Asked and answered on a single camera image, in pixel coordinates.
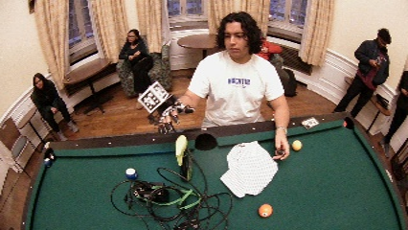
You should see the yellow-green upright object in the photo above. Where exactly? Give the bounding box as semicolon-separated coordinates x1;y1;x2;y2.
174;134;188;167

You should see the white cube of black markers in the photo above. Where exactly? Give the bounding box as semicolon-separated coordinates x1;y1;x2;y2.
138;80;172;115

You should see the white patterned cloth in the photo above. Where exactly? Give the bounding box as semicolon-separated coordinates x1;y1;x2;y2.
219;140;279;198

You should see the white patterned card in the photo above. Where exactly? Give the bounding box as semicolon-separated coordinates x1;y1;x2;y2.
299;117;320;130

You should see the green pool table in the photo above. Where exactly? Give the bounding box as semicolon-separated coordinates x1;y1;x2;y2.
19;111;408;230

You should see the flat black device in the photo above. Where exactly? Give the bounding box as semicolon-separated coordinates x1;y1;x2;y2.
179;156;194;182

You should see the patterned armchair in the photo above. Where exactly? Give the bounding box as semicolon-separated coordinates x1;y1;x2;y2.
115;44;172;99

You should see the orange billiard ball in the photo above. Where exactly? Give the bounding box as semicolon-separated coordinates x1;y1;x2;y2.
257;203;273;219

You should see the the person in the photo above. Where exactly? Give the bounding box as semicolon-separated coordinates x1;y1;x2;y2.
156;11;292;161

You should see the black box device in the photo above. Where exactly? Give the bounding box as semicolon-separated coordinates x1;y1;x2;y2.
130;180;171;203

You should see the black bag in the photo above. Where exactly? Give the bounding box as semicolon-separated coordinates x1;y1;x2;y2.
281;68;299;98

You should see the wooden desk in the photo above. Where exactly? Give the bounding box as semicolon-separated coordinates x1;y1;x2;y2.
62;57;114;115

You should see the round wooden table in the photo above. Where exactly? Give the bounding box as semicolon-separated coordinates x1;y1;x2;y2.
175;33;219;59

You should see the radiator grille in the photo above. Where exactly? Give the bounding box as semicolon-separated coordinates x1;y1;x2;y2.
277;44;313;76

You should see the beige curtain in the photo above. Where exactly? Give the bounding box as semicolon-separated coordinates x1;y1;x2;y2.
33;0;71;91
89;0;130;64
297;0;336;67
206;0;269;36
135;0;166;54

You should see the window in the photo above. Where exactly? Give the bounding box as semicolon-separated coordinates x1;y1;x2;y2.
267;0;308;27
166;0;206;19
67;0;98;52

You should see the tangle of black cables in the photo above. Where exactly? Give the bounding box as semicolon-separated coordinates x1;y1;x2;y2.
110;152;235;230

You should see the green strap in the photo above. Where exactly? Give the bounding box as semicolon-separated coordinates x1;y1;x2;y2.
142;187;204;211

